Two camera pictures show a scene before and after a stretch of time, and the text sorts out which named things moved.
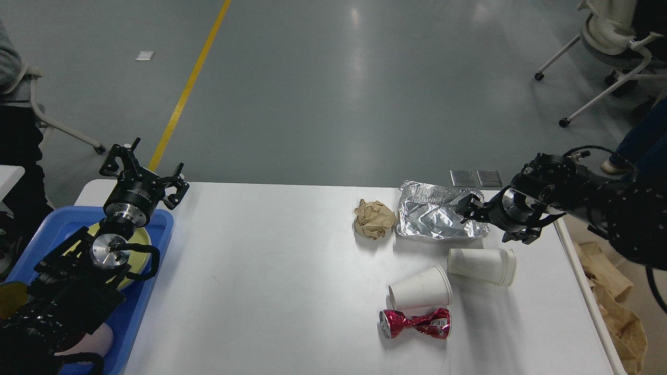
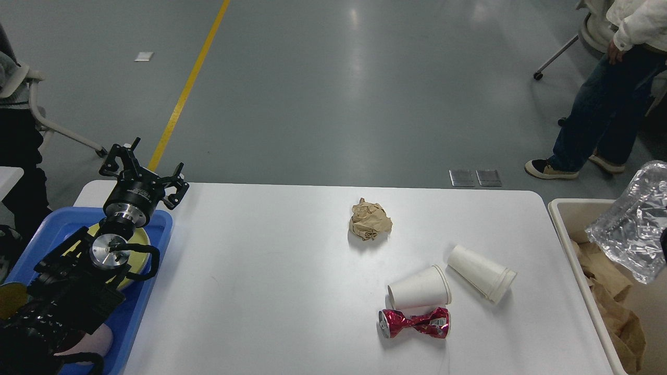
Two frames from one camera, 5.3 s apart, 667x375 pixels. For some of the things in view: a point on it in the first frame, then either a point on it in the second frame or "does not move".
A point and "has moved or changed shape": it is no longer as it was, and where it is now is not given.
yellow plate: (139, 259) does not move
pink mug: (101, 342) does not move
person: (642, 151) → (603, 122)
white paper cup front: (429, 288) does not move
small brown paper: (373, 218) has moved or changed shape
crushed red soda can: (436, 323) does not move
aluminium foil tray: (428, 213) has moved or changed shape
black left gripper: (137, 191) does not move
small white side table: (10, 175) does not move
